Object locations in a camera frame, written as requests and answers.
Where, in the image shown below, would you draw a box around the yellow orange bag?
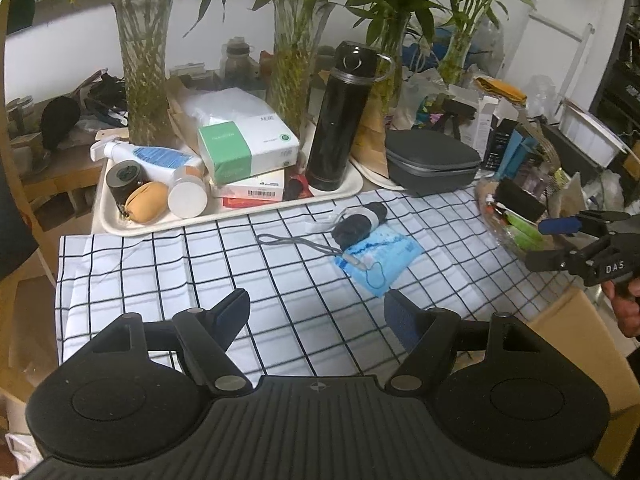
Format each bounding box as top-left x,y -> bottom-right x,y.
472,75 -> 529,104

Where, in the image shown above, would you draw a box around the green packets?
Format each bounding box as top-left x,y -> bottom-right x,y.
502,209 -> 546,251

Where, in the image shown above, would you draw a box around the black foam block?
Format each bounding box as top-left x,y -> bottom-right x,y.
492,177 -> 547,224

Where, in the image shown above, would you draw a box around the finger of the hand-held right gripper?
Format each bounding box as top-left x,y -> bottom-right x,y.
523,239 -> 609,273
538,210 -> 632,236

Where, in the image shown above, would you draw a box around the blue face mask packet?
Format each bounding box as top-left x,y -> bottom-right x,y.
332,224 -> 425,297

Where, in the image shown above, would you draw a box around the white cylindrical jar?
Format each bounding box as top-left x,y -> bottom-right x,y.
167,164 -> 209,220

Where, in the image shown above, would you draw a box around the blue carton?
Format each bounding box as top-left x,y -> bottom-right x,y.
497,137 -> 539,181

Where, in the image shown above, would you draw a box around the brown paper bag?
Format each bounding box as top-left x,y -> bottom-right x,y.
349,104 -> 391,179

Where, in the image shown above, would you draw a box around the white pink flat box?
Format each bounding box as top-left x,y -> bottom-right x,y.
209,167 -> 287,202

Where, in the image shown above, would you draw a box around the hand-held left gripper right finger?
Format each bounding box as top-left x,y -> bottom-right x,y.
383,288 -> 546,394

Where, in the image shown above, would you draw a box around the person's right hand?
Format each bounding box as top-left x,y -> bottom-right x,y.
601,274 -> 640,337

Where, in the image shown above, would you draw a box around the tall glass vase with bamboo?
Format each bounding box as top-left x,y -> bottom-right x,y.
49,0 -> 227,148
240,0 -> 341,127

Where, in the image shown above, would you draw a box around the black thermos bottle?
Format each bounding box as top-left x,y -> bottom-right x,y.
305,39 -> 394,192

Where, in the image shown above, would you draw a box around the grey zip case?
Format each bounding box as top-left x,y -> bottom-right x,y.
384,128 -> 482,197

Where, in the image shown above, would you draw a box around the black white checkered tablecloth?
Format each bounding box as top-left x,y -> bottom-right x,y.
54,187 -> 577,377

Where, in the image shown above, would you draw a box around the black slim carton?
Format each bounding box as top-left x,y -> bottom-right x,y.
482,118 -> 519,170

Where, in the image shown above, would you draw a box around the red packet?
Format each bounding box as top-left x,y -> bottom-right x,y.
222,174 -> 311,209

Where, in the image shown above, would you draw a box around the tan oval pouch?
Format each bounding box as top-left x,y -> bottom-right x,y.
123,181 -> 170,225

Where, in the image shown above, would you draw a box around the black fuzzy object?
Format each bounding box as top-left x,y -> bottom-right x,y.
39,95 -> 82,150

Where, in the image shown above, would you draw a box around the green white tissue box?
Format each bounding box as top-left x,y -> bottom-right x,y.
197,113 -> 301,185

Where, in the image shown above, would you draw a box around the dark glass jar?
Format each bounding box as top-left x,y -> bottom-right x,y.
222,37 -> 259,91

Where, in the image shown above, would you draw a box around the white blue spray bottle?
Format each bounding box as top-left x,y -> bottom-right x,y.
89,138 -> 206,176

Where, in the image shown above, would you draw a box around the white plastic basin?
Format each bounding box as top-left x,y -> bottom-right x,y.
557,104 -> 629,169

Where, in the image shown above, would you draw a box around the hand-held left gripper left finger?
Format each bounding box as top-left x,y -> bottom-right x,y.
93,288 -> 254,395

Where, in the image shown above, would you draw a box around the white ribbon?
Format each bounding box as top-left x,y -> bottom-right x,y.
304,204 -> 361,234

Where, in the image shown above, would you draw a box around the white upright carton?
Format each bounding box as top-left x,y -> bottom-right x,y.
462,94 -> 501,161

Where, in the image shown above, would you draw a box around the wooden side table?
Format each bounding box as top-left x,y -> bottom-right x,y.
19,149 -> 107,222

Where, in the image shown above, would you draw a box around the short glass vase with bamboo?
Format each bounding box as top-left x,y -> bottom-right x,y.
335,0 -> 451,112
430,0 -> 571,87

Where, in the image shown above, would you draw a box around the black storage shelf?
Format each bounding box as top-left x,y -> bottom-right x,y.
589,0 -> 640,117

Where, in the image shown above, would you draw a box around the black mouse-like device with strap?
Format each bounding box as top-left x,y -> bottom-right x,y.
332,201 -> 387,249

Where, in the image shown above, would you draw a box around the brown cardboard box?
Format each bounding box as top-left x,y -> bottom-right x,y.
524,287 -> 640,417

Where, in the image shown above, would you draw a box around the cream plastic tray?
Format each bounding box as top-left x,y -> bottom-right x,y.
91,152 -> 365,236

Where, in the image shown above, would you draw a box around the white plastic-wrapped pack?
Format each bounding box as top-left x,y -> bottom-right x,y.
177,87 -> 274,151

